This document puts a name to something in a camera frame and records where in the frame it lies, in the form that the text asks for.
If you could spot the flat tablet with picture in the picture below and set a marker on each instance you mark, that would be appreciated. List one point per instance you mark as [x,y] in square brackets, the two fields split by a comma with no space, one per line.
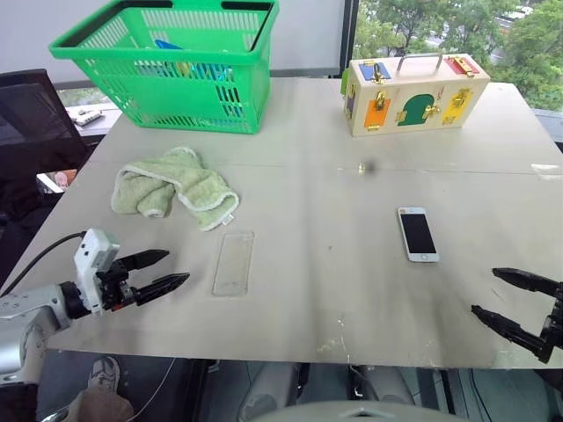
[57,180]

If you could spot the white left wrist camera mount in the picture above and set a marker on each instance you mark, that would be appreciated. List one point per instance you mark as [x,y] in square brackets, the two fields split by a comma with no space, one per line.
[90,255]

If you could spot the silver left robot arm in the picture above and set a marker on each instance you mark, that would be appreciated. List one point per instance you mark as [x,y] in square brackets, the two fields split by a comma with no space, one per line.
[26,307]

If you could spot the dark window frame post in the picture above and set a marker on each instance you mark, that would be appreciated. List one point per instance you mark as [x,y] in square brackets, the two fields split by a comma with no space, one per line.
[348,35]

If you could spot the brown trouser leg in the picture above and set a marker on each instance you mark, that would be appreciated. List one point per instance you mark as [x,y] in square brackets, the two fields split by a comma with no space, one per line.
[97,406]

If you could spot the grey rounded shape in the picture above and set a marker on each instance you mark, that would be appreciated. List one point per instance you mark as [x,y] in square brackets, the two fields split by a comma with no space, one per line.
[268,391]

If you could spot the blue plastic item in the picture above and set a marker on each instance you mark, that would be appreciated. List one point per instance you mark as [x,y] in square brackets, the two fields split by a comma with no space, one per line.
[169,44]

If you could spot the white smartphone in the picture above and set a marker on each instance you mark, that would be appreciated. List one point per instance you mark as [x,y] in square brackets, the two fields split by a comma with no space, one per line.
[418,235]

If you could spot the clear phone case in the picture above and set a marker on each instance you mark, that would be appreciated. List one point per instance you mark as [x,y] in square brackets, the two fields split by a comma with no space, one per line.
[233,264]

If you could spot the green plastic shopping basket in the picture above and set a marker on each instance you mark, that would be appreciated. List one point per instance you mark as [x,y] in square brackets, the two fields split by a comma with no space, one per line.
[176,101]

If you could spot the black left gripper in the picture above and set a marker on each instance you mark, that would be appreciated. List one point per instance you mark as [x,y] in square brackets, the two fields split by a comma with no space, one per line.
[112,285]

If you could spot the black office chair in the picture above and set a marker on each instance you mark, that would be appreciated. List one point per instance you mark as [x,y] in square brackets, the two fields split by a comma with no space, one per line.
[31,132]

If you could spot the wooden lock box toy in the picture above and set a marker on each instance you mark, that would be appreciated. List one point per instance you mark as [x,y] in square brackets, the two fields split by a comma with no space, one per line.
[413,110]

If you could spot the white grey sneaker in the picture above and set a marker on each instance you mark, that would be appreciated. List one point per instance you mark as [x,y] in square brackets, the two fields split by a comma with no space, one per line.
[104,373]

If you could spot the grey robot chest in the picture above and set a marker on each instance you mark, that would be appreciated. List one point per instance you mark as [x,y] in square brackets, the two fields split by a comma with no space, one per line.
[352,413]

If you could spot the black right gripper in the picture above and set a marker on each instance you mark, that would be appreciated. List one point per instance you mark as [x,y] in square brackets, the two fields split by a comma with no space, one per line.
[555,329]

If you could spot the light green towel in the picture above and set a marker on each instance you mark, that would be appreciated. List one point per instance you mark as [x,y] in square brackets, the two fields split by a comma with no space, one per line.
[193,184]

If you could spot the small white sill object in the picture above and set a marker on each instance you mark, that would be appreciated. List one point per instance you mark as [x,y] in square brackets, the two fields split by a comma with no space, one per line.
[85,117]

